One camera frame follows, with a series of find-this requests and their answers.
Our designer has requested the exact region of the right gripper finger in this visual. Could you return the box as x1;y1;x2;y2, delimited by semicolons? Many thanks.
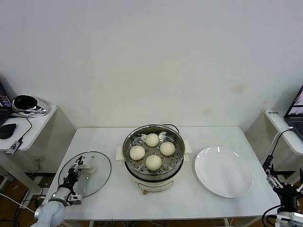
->
267;163;284;189
295;167;303;192

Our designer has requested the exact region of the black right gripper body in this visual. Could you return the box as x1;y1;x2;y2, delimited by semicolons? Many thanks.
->
274;183;301;209

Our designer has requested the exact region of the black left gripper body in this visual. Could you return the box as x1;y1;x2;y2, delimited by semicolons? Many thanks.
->
62;167;80;189

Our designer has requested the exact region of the round glass pot lid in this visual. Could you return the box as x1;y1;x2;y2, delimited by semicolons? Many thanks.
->
58;150;112;198

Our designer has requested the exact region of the white steamed baozi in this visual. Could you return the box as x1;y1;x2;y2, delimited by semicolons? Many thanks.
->
160;141;176;157
129;145;145;160
145;155;162;171
145;133;160;147

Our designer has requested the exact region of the stainless steel steamer pot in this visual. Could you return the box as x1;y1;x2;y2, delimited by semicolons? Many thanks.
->
116;124;193;182

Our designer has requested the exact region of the white round plate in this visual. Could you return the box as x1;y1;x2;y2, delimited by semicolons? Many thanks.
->
195;146;253;199

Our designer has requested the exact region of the white side desk with mouse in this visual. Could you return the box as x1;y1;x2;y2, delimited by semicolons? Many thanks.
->
0;104;58;197

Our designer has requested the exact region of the dark laptop with grey keyboard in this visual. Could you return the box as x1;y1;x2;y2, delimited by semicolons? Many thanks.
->
283;85;303;138

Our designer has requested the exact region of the white electric cooker base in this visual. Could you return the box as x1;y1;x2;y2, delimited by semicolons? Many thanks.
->
125;163;184;196

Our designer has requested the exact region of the black computer mouse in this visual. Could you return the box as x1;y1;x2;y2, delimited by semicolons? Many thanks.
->
0;122;18;140

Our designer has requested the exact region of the black laptop with pink screen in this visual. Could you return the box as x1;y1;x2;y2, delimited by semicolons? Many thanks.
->
0;81;12;127

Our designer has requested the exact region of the black cable adapter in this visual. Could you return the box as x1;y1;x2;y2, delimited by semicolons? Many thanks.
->
262;155;276;171

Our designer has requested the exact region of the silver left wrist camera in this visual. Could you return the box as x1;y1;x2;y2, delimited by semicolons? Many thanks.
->
68;193;83;206

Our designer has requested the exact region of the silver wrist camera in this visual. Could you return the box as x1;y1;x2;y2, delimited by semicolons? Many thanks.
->
276;211;303;227
68;193;83;206

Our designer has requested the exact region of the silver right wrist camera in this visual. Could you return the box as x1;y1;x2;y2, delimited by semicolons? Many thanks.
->
276;211;303;227

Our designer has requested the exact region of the thin black desk cable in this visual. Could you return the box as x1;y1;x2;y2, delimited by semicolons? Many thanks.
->
10;113;33;142

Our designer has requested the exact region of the white floor cable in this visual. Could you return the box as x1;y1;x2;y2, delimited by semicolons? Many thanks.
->
0;191;36;211

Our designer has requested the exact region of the black cooker power cord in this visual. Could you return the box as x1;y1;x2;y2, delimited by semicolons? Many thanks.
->
162;123;180;133

